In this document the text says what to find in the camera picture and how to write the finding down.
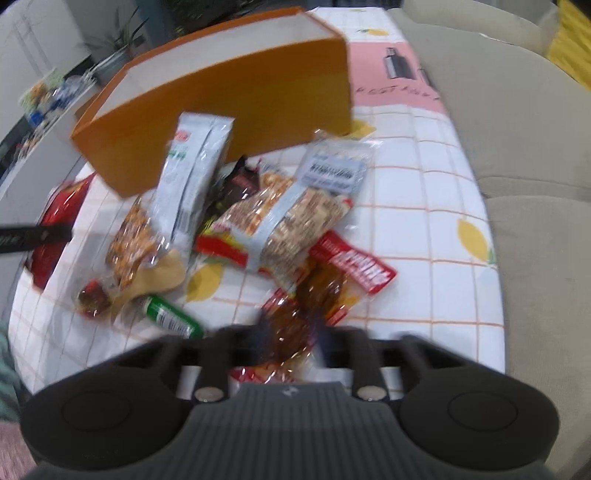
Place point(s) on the red label snack packet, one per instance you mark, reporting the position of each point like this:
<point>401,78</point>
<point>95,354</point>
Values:
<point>364,268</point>

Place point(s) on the green sausage snack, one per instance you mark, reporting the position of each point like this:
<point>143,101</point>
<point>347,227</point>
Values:
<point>171,318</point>

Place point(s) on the orange cardboard box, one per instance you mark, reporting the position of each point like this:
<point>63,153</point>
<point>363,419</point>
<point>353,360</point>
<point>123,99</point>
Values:
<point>281,75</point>

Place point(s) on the grey plant pot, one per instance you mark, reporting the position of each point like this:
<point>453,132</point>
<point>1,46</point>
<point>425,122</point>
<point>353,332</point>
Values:
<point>106,69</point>

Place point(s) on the peanut crisp snack bag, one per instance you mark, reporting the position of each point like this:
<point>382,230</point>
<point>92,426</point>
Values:
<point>142,261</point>

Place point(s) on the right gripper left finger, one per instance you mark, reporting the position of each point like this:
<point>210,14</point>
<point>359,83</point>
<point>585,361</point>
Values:
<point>229,348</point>

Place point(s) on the white candy balls packet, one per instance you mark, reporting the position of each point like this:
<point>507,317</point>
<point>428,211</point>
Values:
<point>338,165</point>

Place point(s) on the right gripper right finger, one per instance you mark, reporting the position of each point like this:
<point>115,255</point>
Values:
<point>351,348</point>

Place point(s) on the brown jerky snack packet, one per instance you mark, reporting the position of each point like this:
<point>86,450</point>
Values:
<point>323,295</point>

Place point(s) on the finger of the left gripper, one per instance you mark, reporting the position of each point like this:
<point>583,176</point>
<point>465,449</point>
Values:
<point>26,238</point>

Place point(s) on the beige sofa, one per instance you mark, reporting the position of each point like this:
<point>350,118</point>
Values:
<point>525,126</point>

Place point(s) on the white long snack packet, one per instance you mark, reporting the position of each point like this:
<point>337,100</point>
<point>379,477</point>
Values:
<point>195,154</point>

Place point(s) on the red snack bag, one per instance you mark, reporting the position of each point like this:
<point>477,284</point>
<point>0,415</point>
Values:
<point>57,221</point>

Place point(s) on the mixed nuts snack bag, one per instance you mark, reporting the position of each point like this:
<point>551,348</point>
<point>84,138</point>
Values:
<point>279,224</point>

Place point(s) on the small red cap snack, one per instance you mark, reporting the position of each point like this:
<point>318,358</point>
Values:
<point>93,300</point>

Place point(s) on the lemon pattern tablecloth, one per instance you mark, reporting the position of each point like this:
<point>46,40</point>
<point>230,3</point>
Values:
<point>420,211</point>

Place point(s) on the yellow cushion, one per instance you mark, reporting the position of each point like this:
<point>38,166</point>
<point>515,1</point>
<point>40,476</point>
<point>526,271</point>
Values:
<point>570,48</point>

